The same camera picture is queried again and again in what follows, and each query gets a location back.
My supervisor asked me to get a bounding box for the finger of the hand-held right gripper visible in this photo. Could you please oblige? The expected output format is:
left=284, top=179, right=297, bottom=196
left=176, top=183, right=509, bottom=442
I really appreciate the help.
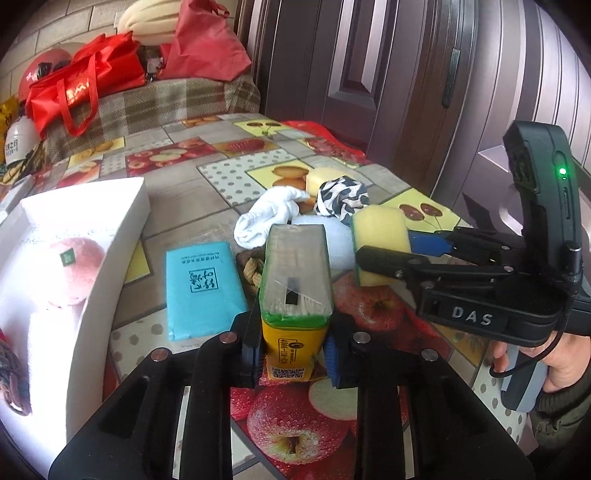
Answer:
left=355, top=246, right=514, bottom=289
left=409, top=226, right=525, bottom=264

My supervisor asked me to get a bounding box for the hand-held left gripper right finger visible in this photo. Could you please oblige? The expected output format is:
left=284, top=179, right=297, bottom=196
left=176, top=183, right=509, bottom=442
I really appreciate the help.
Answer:
left=323, top=313, right=532, bottom=480

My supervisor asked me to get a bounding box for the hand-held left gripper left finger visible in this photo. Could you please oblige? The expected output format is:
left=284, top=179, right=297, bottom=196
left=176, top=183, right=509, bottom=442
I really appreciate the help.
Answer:
left=48, top=309, right=265, bottom=480

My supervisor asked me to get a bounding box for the yellow green scrub sponge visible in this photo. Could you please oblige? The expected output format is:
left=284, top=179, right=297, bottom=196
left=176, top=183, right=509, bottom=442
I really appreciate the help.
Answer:
left=352, top=206, right=413, bottom=288

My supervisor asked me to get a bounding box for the yellow tissue box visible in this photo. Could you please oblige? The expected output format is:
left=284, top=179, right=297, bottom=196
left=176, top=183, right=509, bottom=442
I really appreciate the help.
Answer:
left=259, top=222, right=334, bottom=384

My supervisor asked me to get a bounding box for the yellow hexagonal sponge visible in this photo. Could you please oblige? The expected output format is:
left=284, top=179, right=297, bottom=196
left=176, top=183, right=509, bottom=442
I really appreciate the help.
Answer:
left=305, top=167, right=352, bottom=195

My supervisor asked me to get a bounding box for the white sock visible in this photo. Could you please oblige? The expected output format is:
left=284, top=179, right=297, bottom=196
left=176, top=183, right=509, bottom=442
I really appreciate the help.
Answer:
left=233, top=185, right=311, bottom=252

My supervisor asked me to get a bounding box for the white cardboard box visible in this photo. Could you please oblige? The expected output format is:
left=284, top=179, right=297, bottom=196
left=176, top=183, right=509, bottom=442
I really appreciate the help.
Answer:
left=0, top=176, right=152, bottom=478

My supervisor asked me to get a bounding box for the person's right forearm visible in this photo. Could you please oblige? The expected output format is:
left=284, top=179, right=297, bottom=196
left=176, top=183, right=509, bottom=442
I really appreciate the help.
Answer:
left=526, top=369, right=591, bottom=462

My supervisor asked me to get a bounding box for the person's right hand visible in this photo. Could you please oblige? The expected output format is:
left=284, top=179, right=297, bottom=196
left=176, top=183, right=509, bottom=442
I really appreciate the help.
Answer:
left=541, top=332, right=591, bottom=394

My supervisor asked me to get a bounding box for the cow print cloth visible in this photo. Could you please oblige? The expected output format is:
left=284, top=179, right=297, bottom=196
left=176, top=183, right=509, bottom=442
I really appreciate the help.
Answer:
left=314, top=178, right=370, bottom=219

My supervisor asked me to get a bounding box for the blue tissue pack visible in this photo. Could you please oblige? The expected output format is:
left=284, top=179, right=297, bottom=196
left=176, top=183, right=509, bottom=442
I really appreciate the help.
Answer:
left=165, top=242, right=249, bottom=342

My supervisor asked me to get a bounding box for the fruit printed tablecloth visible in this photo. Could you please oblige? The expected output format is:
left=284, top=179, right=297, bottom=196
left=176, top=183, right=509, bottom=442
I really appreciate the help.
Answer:
left=0, top=113, right=532, bottom=480

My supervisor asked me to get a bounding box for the pink plush ball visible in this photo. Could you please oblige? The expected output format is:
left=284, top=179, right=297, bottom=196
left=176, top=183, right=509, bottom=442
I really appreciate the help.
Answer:
left=44, top=236, right=107, bottom=308

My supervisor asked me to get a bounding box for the multicolour yarn bundle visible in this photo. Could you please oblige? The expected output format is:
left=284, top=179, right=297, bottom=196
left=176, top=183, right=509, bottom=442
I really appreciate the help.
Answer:
left=0, top=328, right=33, bottom=418

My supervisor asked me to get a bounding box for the plaid blanket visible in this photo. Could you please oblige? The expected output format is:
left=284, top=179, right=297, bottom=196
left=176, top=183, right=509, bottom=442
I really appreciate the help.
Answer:
left=44, top=74, right=262, bottom=162

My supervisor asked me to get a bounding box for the red cloth bag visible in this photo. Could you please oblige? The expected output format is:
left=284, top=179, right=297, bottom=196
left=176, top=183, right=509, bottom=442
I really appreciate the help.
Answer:
left=159, top=0, right=252, bottom=81

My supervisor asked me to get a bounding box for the white jug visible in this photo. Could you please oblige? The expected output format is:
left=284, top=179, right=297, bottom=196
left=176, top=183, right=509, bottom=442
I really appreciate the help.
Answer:
left=4, top=117, right=44, bottom=167

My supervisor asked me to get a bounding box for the shiny red tote bag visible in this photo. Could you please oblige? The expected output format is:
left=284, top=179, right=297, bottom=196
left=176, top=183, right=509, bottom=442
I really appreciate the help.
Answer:
left=25, top=32, right=147, bottom=139

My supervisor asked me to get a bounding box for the yellow plastic bag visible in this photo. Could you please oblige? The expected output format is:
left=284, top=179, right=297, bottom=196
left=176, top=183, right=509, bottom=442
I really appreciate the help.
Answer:
left=0, top=95, right=26, bottom=134

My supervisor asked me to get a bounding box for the red helmet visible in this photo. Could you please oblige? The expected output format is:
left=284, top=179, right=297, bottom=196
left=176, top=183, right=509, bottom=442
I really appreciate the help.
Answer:
left=17, top=48, right=75, bottom=104

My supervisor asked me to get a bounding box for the brown knotted rope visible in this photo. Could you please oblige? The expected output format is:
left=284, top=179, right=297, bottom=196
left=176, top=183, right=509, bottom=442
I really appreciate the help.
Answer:
left=236, top=249, right=265, bottom=294

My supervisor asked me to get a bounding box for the dark door handle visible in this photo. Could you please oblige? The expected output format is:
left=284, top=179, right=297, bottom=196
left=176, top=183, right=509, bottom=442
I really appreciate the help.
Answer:
left=442, top=46, right=461, bottom=109

